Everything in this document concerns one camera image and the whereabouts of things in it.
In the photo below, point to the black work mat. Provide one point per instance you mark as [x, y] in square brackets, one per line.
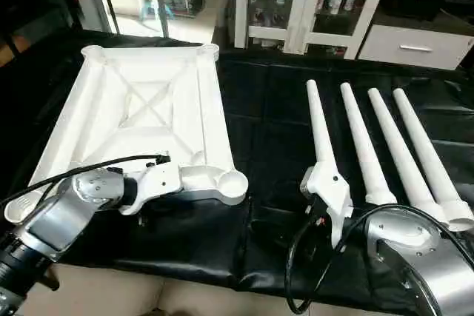
[266, 109]

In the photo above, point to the white plastic table top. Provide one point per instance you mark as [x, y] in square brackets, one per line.
[148, 109]

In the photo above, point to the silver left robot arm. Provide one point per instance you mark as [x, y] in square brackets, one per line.
[59, 220]

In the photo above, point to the dark shelf unit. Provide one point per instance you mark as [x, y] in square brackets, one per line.
[29, 5]

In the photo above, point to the white drawer unit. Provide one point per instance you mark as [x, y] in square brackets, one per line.
[415, 46]

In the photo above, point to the white glass door cabinet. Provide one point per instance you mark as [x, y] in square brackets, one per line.
[304, 5]

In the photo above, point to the white plastic table leg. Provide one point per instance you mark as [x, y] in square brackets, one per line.
[433, 160]
[320, 131]
[363, 146]
[404, 160]

